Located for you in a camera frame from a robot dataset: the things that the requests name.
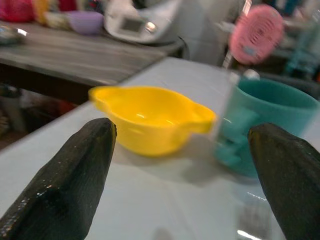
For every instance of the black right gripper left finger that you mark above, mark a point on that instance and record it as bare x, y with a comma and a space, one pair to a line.
62, 190

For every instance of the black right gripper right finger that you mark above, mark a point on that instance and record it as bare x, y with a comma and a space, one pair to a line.
292, 180

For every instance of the teal plastic mug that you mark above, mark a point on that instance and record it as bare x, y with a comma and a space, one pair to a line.
265, 112

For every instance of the grey wooden table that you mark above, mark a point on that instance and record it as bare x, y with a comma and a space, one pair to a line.
75, 57

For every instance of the pink round fan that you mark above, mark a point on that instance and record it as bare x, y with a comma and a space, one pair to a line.
256, 35

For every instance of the shiny foil wrapped item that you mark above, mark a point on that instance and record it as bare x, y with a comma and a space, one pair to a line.
10, 35

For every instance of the purple plastic bowl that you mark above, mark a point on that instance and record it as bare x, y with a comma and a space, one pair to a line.
86, 22

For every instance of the pink knitted item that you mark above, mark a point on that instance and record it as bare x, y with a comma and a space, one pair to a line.
15, 10

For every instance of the white kitchen appliance with display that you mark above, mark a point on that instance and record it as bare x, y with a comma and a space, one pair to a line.
142, 21

